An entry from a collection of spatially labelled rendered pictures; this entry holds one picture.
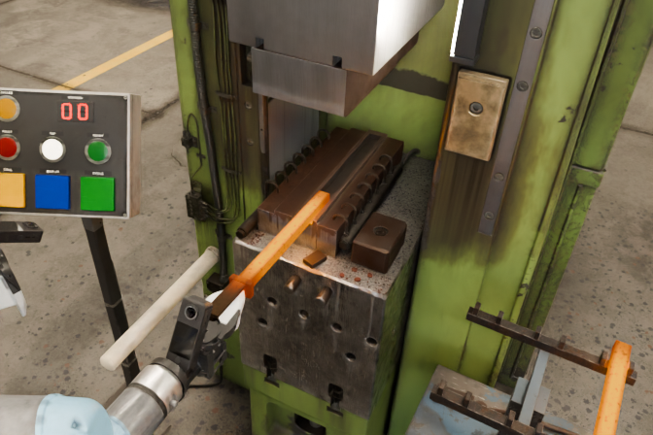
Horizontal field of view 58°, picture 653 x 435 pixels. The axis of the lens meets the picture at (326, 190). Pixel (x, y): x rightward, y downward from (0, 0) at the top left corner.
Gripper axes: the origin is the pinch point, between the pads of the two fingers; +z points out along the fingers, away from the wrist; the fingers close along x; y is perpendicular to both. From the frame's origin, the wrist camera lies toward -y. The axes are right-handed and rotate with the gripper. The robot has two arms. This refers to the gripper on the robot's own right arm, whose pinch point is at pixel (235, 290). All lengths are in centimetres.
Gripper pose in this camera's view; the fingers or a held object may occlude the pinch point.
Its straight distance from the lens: 110.1
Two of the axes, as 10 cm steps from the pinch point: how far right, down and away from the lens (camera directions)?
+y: -0.4, 8.2, 5.7
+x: 9.0, 2.8, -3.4
